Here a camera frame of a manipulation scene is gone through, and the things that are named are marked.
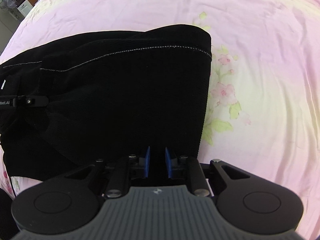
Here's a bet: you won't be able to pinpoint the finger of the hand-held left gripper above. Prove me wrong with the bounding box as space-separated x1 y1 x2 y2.
14 95 49 108

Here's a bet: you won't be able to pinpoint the pink floral blanket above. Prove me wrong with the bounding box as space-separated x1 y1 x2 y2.
0 0 320 238

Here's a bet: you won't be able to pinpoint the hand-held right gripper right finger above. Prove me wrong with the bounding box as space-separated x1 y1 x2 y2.
164 147 250 198

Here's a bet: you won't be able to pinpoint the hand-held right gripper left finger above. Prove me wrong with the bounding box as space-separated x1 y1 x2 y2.
64 146 151 198

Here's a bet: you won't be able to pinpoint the black pants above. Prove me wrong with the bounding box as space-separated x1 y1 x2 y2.
0 24 213 181

